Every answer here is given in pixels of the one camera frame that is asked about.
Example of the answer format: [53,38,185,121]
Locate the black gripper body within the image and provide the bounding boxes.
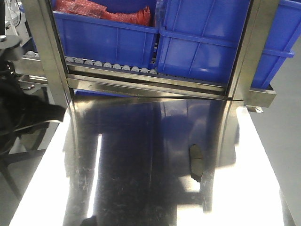
[0,87,66,146]

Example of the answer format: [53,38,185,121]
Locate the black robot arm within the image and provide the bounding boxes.
[0,35,65,152]

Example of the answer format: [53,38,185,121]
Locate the black office chair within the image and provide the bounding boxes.
[0,87,51,201]

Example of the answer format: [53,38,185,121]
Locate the left blue plastic bin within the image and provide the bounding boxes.
[20,0,160,69]

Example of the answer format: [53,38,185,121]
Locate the blue plastic bin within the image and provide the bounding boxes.
[156,0,301,89]
[20,0,160,69]

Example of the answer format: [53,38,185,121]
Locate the red bubble wrap bag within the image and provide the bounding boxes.
[55,0,151,26]

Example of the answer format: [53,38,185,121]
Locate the right blue plastic bin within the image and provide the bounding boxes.
[156,0,301,89]

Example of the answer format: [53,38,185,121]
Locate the stainless steel rack frame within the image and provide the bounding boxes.
[16,0,278,107]

